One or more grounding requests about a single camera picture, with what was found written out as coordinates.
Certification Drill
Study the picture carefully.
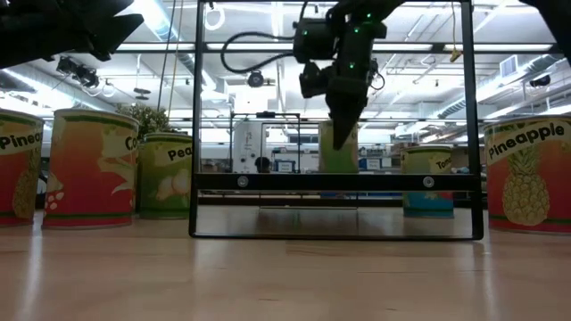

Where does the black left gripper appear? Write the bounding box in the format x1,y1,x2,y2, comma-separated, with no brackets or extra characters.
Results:
0,0,145,70

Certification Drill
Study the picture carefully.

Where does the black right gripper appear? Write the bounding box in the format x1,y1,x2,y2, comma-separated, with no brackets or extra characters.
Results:
327,21,388,152

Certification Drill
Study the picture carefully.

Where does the green label can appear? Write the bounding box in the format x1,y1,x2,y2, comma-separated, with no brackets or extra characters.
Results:
318,119,360,175

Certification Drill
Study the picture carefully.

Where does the tomato label blue can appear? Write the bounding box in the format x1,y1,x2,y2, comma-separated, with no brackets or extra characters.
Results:
400,145,455,219

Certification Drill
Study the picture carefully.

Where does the corn label can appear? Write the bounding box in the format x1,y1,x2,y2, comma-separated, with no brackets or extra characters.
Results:
41,108,140,231

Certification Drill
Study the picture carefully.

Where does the pears label can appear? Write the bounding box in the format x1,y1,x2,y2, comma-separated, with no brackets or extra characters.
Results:
136,132,194,220

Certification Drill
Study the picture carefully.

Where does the pineapple label can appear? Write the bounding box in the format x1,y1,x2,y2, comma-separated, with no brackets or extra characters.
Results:
0,108,46,228
483,114,571,235

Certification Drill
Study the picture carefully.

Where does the black ceiling mounted device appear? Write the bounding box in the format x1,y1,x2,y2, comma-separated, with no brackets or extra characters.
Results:
55,55,102,90

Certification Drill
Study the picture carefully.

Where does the black overhead crossbar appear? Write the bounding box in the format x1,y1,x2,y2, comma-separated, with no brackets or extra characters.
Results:
113,42,566,57

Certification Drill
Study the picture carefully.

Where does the white cabinet machine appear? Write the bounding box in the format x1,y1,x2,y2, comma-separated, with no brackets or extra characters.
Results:
231,119,271,174

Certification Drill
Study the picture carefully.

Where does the green leafy plant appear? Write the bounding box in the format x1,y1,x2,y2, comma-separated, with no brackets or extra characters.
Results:
114,103,179,144

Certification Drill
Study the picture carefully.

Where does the white ceiling air vent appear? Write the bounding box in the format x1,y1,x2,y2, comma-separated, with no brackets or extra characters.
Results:
499,53,519,79

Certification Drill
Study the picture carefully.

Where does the silver ventilation duct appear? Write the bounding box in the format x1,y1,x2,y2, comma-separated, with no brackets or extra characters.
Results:
436,57,571,121
133,0,215,90

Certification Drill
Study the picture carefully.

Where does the black hanging cable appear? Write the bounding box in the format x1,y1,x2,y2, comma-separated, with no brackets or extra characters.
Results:
156,0,178,112

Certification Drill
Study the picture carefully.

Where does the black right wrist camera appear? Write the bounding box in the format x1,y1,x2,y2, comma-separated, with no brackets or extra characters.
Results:
293,17,339,99

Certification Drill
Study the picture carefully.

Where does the thin black background frame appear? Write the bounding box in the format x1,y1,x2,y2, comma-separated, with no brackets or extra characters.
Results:
229,111,302,175

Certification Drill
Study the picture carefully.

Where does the round black overhead camera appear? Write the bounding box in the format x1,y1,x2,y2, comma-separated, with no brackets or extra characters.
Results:
246,70,267,89

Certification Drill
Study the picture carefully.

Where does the white cable ring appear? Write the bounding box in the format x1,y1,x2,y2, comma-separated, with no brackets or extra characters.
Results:
203,4,227,32

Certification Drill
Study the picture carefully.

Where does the black looped camera cable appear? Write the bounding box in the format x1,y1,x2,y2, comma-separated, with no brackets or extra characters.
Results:
219,30,296,75

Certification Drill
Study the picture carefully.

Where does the yellow hanging cable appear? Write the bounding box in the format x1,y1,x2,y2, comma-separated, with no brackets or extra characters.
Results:
449,0,463,63

